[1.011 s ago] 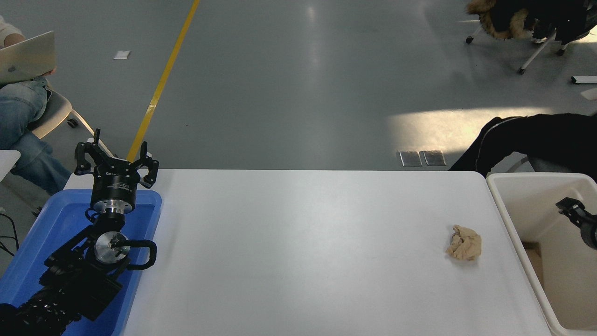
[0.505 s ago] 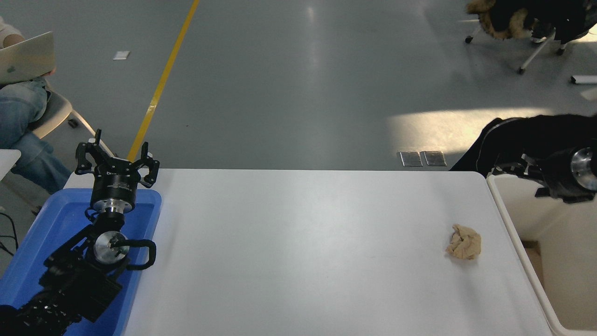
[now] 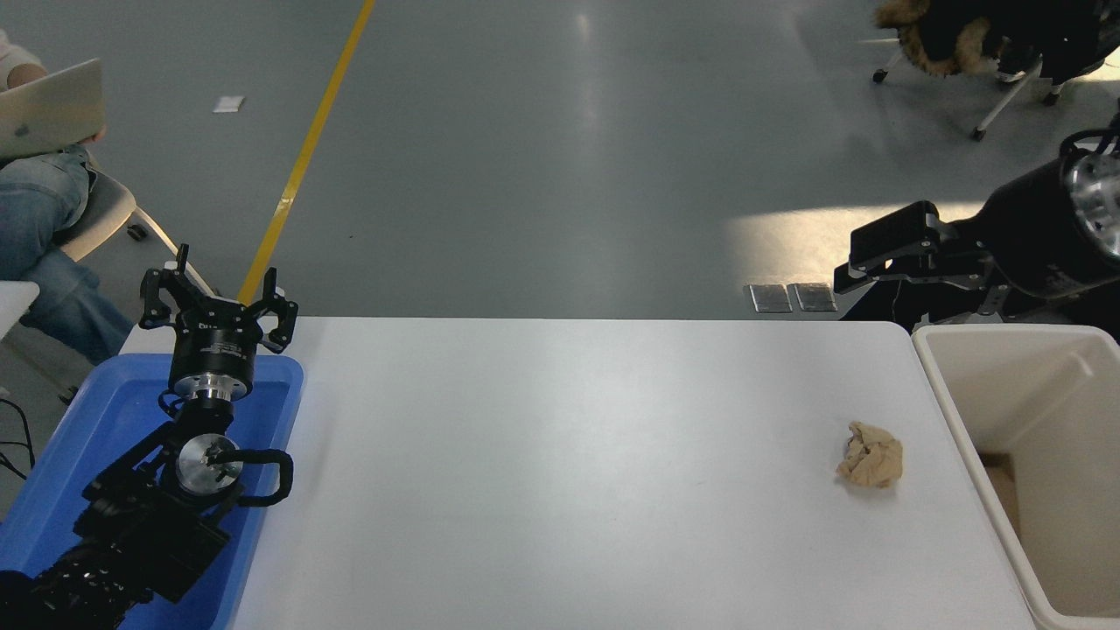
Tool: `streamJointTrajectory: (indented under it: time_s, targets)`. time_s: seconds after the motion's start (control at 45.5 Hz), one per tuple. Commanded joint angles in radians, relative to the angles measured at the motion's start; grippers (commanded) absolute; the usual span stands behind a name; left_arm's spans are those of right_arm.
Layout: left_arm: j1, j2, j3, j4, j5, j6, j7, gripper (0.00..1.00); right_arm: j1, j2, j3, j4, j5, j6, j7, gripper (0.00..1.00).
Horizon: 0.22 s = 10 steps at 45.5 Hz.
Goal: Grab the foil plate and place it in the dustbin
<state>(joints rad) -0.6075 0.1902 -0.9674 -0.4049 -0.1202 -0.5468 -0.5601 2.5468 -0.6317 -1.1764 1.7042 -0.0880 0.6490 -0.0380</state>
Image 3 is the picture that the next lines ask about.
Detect blue plastic tray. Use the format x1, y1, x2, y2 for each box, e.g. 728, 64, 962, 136
0, 353, 305, 630

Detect thin black cables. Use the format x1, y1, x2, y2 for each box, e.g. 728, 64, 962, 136
0, 398, 38, 480

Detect person holding laptop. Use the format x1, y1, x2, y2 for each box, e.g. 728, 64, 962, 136
0, 31, 137, 367

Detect small white side table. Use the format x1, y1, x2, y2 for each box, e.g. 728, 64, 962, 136
0, 281, 40, 342

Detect large pale bin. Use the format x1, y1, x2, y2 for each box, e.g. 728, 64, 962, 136
912, 322, 1120, 630

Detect crumpled tan paper ball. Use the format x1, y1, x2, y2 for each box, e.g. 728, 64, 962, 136
836, 421, 905, 489

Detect fur-trimmed dark jacket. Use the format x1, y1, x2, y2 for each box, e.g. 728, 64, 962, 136
875, 0, 1120, 80

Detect person beside bin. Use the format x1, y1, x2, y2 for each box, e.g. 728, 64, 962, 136
844, 289, 1120, 342

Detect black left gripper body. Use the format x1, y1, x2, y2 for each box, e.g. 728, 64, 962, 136
169, 297, 264, 380

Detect silver laptop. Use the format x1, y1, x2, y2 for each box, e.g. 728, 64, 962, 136
0, 58, 106, 158

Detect white office chair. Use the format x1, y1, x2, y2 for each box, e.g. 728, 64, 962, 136
872, 44, 1103, 143

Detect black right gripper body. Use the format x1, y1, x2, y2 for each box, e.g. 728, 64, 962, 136
980, 162, 1120, 300

